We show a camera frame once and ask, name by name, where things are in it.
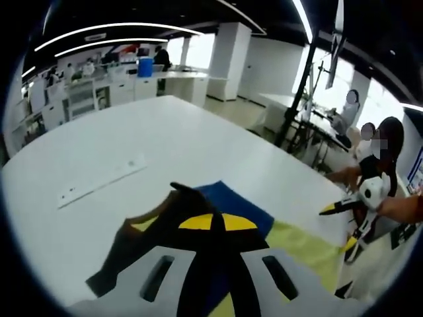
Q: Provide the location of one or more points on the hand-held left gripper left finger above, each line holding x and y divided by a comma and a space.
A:
195, 261

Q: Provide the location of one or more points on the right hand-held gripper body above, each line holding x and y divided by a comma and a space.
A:
371, 193

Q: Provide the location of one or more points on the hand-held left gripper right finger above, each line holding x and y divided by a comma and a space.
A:
248, 257

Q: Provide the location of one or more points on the yellow grey blue garment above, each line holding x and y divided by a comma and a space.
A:
297, 251

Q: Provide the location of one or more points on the white blue signboard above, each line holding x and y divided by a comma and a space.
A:
414, 158

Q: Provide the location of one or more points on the white flat table strip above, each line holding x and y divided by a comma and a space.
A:
99, 183

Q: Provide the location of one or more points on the white square pillar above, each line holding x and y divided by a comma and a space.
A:
228, 62

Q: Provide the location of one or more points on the white counter cabinets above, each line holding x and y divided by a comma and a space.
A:
115, 90

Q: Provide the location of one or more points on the straight ceiling light strip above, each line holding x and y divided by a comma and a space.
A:
302, 18

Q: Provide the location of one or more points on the blue barrel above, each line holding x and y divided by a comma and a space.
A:
144, 67

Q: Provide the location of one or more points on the short curved ceiling light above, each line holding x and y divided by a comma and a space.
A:
112, 42

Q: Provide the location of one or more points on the long curved ceiling light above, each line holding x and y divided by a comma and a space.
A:
115, 27

